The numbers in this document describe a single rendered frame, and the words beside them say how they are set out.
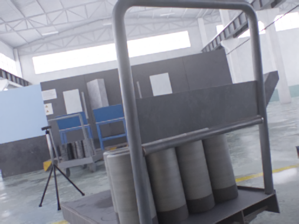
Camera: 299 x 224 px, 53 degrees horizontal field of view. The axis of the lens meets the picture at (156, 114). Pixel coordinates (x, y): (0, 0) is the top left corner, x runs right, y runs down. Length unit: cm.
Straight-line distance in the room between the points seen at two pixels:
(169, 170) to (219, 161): 24
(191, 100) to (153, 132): 17
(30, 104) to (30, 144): 96
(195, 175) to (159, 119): 33
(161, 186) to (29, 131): 669
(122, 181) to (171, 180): 17
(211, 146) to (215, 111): 22
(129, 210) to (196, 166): 29
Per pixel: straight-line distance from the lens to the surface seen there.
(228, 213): 109
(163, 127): 86
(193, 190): 112
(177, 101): 89
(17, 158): 776
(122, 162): 96
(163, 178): 103
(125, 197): 98
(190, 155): 109
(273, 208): 127
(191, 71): 768
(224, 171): 120
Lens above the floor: 62
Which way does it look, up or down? 1 degrees up
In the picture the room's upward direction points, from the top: 12 degrees counter-clockwise
